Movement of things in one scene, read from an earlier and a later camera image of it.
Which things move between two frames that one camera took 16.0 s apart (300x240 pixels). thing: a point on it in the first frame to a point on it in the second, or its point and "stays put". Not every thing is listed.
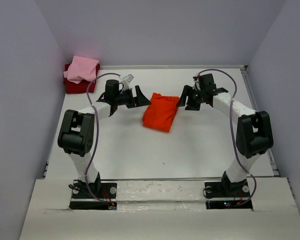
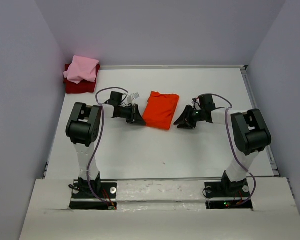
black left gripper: x=140 y=100 to x=135 y=117
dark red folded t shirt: x=72 y=87 stays put
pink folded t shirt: x=82 y=68 stays put
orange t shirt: x=160 y=112 stays put
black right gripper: x=186 y=92 to x=185 y=117
